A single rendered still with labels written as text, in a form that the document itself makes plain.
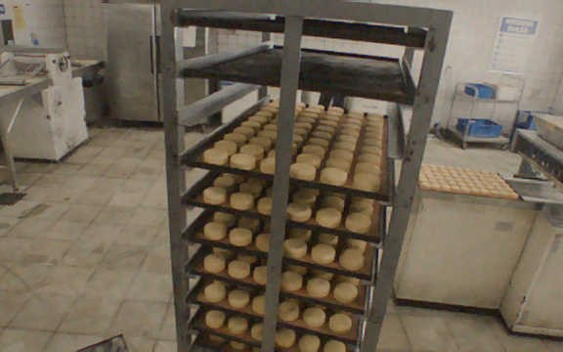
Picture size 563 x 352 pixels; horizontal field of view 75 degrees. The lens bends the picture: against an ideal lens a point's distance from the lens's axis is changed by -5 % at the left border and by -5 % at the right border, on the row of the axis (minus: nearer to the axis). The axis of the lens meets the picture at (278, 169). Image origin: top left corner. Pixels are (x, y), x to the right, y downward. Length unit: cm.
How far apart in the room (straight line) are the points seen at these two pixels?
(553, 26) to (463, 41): 148
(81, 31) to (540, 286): 654
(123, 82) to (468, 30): 526
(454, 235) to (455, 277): 32
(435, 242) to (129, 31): 455
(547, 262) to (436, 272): 62
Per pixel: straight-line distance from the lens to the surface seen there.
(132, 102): 580
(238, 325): 103
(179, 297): 98
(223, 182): 88
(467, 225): 254
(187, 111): 79
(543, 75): 770
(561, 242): 258
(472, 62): 701
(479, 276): 278
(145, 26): 557
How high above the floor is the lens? 180
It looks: 23 degrees down
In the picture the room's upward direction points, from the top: 4 degrees clockwise
